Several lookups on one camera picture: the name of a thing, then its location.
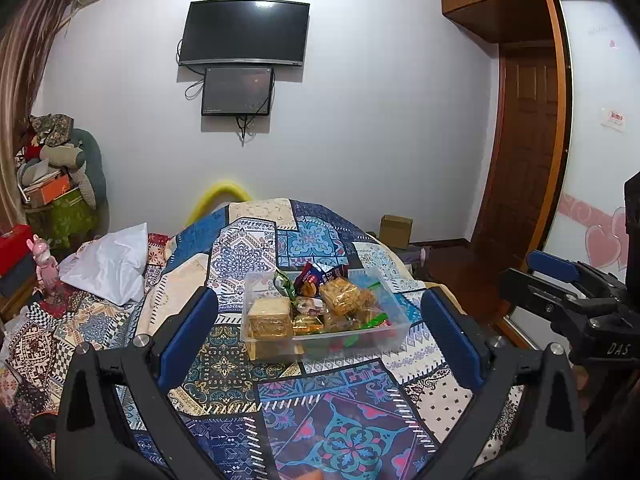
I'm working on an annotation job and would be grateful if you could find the green candy packet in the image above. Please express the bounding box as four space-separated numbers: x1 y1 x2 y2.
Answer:
356 310 391 331

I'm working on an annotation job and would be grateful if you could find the brown wooden door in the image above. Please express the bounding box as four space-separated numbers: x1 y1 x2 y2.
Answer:
472 42 563 311

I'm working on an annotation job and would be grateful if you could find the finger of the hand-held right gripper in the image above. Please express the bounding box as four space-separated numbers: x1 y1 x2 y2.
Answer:
499 267 581 322
526 250 628 306

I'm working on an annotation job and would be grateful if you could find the wooden nightstand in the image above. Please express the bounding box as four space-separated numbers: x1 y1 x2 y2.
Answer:
0 285 41 322

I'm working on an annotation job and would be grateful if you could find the small wall monitor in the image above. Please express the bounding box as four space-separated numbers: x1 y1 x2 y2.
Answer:
201 66 276 117

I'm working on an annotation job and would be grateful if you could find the golden biscuit packet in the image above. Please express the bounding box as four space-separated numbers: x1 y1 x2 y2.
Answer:
248 316 293 339

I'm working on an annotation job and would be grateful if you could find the black wall television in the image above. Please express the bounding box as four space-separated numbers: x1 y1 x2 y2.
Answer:
178 0 310 67

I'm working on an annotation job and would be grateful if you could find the beige plush toy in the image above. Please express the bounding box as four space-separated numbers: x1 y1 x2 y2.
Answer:
17 142 96 208

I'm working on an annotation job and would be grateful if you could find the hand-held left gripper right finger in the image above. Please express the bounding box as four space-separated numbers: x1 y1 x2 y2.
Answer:
420 287 587 480

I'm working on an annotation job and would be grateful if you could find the white pillow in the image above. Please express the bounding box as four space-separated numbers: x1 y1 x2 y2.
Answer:
59 222 149 306

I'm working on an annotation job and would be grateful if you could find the patterned red cream bedsheet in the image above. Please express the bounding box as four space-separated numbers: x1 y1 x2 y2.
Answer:
0 232 173 466

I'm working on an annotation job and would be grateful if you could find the red white sticker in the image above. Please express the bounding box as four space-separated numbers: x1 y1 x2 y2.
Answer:
601 108 628 133

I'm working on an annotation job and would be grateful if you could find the blue white snack packet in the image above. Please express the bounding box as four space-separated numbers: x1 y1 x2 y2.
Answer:
294 261 326 297
322 263 349 286

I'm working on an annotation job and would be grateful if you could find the pink toy figure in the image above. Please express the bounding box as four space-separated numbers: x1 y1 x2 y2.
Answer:
27 234 61 291

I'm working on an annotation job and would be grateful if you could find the cardboard box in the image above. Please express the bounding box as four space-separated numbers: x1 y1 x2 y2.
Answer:
378 214 414 250

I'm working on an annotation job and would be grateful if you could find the pink white snack packet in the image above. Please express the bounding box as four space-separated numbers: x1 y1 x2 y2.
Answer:
292 297 326 317

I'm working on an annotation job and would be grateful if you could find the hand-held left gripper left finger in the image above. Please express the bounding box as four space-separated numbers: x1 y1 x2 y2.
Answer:
54 286 219 480

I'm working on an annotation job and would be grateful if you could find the white pink wardrobe door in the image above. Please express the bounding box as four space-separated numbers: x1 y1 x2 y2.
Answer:
542 0 640 321

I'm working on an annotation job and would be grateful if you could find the tan snack packet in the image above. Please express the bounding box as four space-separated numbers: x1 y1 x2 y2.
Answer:
292 314 326 336

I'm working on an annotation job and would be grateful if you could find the black cable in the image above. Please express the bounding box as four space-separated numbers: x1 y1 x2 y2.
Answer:
176 37 206 101
236 114 256 147

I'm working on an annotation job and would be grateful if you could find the brown curtain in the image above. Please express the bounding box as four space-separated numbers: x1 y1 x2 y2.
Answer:
0 0 81 161

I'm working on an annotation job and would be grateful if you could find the dark grey box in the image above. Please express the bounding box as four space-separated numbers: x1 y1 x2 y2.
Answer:
0 260 38 296

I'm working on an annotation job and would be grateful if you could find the orange box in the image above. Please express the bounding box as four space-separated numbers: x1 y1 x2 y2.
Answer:
25 172 73 208

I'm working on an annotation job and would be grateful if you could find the green snack packet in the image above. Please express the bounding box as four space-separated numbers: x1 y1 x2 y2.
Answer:
272 270 297 301

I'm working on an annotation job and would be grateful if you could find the dark cloth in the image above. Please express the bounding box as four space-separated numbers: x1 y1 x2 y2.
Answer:
27 410 58 438

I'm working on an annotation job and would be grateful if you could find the yellow foam tube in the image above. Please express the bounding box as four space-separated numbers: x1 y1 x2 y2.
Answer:
184 181 256 228

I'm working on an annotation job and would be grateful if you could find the patterned folded cloth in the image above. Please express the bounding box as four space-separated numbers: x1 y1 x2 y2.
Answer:
27 114 76 148

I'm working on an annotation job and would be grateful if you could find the blue patchwork blanket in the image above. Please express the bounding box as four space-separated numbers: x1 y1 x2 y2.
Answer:
100 197 531 480

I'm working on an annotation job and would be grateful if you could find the red snack packet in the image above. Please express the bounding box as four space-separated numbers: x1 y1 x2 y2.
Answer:
327 332 381 353

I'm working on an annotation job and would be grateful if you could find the small grey object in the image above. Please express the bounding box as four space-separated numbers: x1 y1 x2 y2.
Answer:
402 245 433 266

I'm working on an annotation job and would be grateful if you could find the red box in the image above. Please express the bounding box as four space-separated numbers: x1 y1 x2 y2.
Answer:
0 224 35 277

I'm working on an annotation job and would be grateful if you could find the crispy brown snack packet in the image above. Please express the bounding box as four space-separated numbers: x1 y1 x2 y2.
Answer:
319 278 377 317

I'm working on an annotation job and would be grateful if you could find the teal grey cushion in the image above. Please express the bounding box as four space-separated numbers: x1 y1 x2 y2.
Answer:
70 129 108 231

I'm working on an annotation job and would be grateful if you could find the beige cracker packet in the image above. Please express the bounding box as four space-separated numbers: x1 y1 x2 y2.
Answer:
248 296 292 320

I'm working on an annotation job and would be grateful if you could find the clear plastic container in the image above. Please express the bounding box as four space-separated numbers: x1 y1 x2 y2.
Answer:
241 266 408 361

